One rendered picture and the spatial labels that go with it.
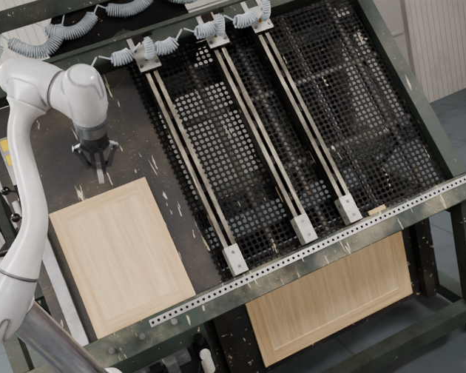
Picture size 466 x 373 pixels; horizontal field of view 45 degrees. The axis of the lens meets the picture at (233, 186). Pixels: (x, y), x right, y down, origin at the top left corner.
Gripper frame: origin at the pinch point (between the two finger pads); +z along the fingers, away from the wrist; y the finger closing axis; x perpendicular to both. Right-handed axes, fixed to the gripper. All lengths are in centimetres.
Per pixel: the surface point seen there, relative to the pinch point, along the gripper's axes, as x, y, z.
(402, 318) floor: 10, -153, 162
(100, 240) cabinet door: -19, 6, 74
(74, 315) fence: 9, 20, 82
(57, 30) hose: -132, 16, 54
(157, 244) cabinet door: -14, -17, 76
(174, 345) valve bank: 26, -18, 89
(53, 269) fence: -10, 26, 75
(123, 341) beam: 22, 2, 85
